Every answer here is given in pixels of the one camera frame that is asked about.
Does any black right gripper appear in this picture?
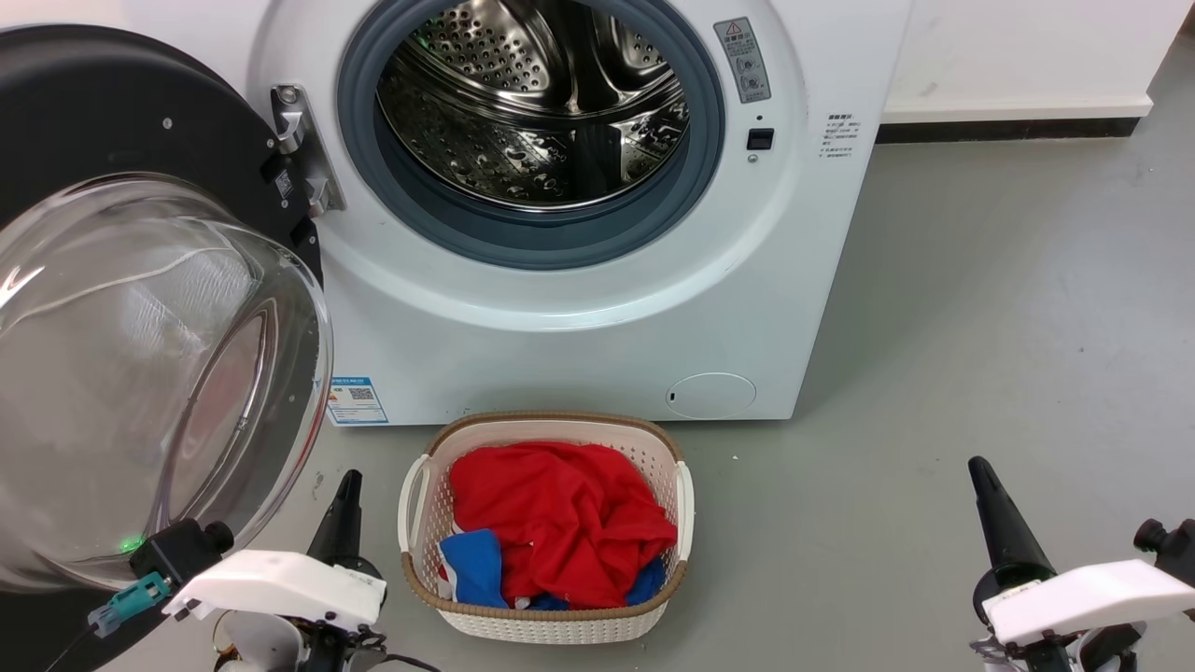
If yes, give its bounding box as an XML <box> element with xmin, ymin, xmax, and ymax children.
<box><xmin>968</xmin><ymin>456</ymin><xmax>1142</xmax><ymax>672</ymax></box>

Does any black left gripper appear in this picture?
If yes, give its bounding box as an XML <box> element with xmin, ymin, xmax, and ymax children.
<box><xmin>215</xmin><ymin>469</ymin><xmax>388</xmax><ymax>672</ymax></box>

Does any black round glass washer door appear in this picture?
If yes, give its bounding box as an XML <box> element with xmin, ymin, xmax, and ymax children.
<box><xmin>0</xmin><ymin>23</ymin><xmax>334</xmax><ymax>672</ymax></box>

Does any white front-load washing machine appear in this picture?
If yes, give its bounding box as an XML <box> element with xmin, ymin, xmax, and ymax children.
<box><xmin>121</xmin><ymin>0</ymin><xmax>916</xmax><ymax>426</ymax></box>

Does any metal door hinge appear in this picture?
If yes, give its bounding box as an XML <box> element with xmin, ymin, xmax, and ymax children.
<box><xmin>269</xmin><ymin>84</ymin><xmax>346</xmax><ymax>217</ymax></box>

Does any blue energy label sticker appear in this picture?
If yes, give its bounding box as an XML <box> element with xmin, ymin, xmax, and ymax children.
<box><xmin>327</xmin><ymin>376</ymin><xmax>388</xmax><ymax>426</ymax></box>

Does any blue garment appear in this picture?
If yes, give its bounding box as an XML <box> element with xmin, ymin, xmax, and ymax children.
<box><xmin>439</xmin><ymin>529</ymin><xmax>668</xmax><ymax>610</ymax></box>

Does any red garment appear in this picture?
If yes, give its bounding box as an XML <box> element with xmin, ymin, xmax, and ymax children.
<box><xmin>448</xmin><ymin>442</ymin><xmax>679</xmax><ymax>609</ymax></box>

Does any white plastic laundry basket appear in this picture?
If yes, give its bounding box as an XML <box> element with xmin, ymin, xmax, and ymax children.
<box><xmin>398</xmin><ymin>411</ymin><xmax>696</xmax><ymax>645</ymax></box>

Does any round white filter cover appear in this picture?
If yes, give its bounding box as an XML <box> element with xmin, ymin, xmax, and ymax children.
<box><xmin>666</xmin><ymin>372</ymin><xmax>757</xmax><ymax>420</ymax></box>

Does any black baseboard strip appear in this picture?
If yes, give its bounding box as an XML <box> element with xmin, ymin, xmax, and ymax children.
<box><xmin>876</xmin><ymin>117</ymin><xmax>1142</xmax><ymax>145</ymax></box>

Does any grey warning sticker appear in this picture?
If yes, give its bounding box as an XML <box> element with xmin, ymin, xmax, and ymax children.
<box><xmin>714</xmin><ymin>17</ymin><xmax>773</xmax><ymax>104</ymax></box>

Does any teal cable connector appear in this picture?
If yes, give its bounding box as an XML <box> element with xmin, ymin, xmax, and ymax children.
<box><xmin>89</xmin><ymin>573</ymin><xmax>172</xmax><ymax>638</ymax></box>

